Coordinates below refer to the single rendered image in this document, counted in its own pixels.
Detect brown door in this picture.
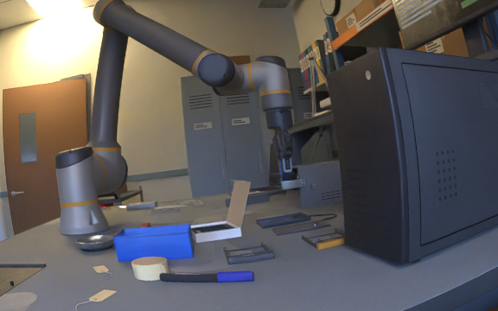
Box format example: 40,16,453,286
2,77,90,236

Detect beige tape roll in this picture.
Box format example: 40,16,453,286
131,256,170,282

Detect grey metal lockers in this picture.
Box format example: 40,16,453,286
180,67,315,199

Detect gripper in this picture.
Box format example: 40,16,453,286
266,108,298,181

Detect small beige paper tag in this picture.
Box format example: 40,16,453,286
92,263,115,280

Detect black cable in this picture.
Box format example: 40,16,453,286
308,213,339,223

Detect black and blue marker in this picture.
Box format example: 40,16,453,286
159,270,256,284

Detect black computer case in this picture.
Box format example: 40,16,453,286
326,47,498,265

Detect white open cardboard box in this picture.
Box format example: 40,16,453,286
189,180,252,244

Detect blue open box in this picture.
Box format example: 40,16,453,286
112,223,195,263

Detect ceiling light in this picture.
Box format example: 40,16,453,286
24,0,89,19

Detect light grey drive tray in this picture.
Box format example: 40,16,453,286
280,178,308,191

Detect grey drive enclosure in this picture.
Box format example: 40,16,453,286
295,160,344,210

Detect blue and orange shelf unit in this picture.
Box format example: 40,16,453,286
288,0,498,204

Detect grey empty drive tray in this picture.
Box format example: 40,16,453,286
223,242,277,265

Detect steel round dish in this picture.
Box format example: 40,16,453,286
74,233,116,252

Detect grey round pad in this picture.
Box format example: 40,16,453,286
0,291,39,311

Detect dark flat plate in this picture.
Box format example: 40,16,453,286
271,220,333,237

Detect dark flat drive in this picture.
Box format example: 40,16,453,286
256,212,312,229

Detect large beige paper tag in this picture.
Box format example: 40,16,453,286
74,289,118,311

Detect round wall clock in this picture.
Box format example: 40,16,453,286
319,0,342,18

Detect orange fronted drive tray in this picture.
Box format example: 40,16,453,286
301,229,347,251

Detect grey handled screwdriver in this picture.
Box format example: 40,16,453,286
118,200,189,213

